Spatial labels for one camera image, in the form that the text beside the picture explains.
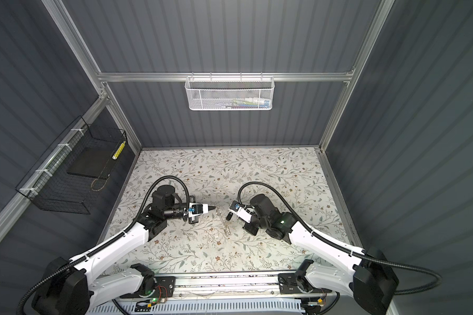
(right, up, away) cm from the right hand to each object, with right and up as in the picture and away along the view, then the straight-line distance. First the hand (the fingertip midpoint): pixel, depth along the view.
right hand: (243, 216), depth 80 cm
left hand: (-12, +6, -4) cm, 14 cm away
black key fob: (-7, -3, +12) cm, 14 cm away
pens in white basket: (+1, +51, +13) cm, 53 cm away
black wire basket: (-65, +17, -7) cm, 67 cm away
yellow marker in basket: (-53, +26, +1) cm, 59 cm away
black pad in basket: (-57, +23, -6) cm, 62 cm away
